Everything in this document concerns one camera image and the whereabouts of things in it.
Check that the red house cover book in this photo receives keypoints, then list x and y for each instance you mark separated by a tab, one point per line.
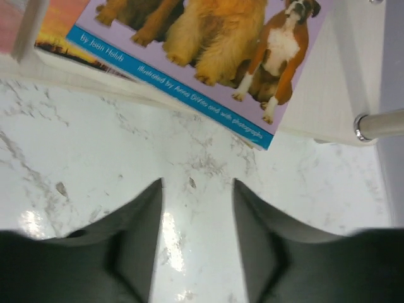
12	13

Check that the Jane Eyre book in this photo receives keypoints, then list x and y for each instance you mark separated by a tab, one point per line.
53	48

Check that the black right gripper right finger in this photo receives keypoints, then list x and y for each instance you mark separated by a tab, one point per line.
286	260

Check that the Why Do Dogs Bark book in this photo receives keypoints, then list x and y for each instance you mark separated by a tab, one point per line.
236	62

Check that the white two-tier shelf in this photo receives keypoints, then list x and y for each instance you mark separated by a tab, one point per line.
341	79

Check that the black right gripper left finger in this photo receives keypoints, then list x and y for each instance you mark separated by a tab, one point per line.
110	260

